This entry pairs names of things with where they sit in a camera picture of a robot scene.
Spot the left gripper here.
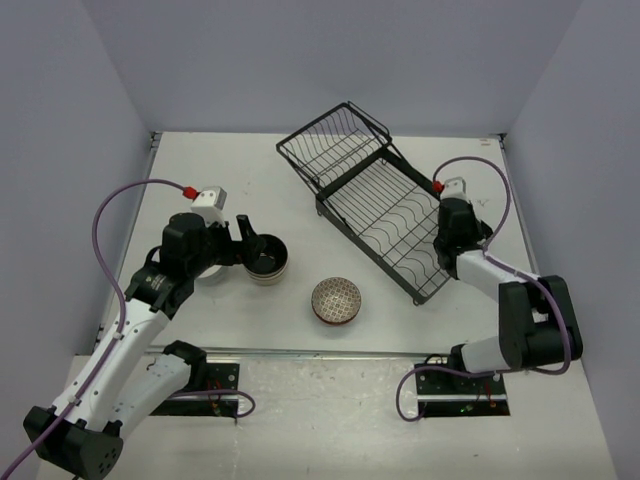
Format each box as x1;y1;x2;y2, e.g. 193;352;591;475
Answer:
187;214;265;276

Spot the tan black bowl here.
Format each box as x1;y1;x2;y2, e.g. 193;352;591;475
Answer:
245;234;288;276

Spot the brown white patterned bowl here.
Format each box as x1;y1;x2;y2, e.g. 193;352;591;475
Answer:
311;277;362;326

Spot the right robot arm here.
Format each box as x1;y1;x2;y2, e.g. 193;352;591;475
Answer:
433;198;584;393

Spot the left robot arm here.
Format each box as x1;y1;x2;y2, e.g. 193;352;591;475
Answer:
23;213;266;479

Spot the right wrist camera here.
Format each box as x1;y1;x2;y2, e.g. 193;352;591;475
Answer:
440;176;469;202

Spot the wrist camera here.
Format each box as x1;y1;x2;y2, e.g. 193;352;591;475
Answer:
190;186;227;225
440;176;469;202

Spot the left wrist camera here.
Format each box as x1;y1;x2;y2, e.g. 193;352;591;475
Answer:
190;186;227;225

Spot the black wire dish rack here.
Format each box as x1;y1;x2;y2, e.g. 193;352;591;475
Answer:
276;102;448;305

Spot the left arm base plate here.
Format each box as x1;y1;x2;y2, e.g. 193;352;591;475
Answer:
151;363;240;419

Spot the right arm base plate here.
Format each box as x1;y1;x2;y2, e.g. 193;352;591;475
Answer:
414;371;511;418

